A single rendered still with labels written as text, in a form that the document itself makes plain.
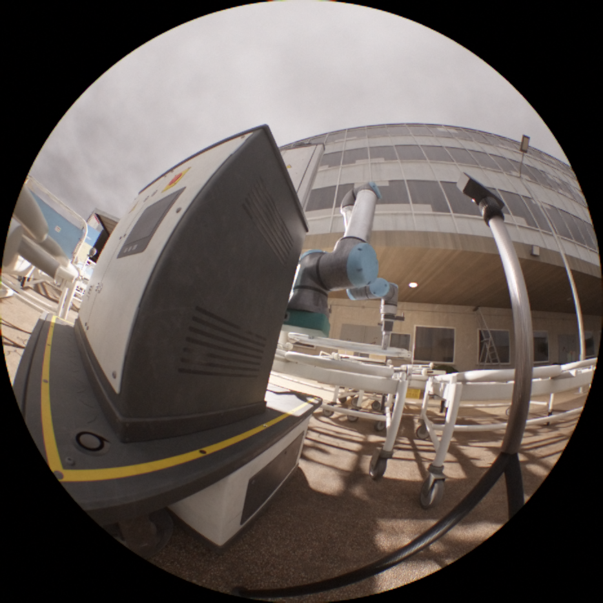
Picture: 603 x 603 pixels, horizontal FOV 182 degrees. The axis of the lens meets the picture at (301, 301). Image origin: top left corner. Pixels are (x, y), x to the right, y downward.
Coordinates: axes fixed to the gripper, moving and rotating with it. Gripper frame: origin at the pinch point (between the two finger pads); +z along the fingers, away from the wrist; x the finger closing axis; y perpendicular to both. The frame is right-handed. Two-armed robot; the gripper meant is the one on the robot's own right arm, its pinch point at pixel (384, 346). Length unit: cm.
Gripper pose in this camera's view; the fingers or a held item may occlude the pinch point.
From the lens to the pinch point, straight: 105.8
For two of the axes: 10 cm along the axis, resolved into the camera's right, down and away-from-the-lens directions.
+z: -1.5, 9.8, -1.3
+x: -3.4, -1.8, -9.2
